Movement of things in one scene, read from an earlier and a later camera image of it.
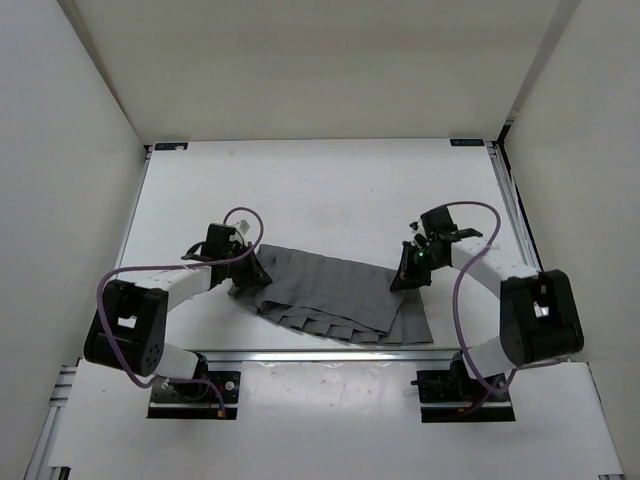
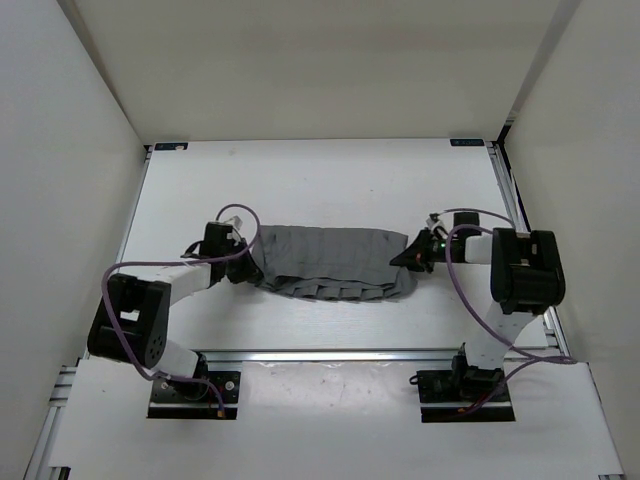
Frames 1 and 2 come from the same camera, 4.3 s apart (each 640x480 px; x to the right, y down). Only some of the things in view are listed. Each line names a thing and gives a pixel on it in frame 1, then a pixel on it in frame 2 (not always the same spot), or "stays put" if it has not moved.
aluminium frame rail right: [514, 208] stays put
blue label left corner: [171, 146] stays put
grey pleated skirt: [325, 294] → [332, 263]
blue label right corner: [467, 142] stays put
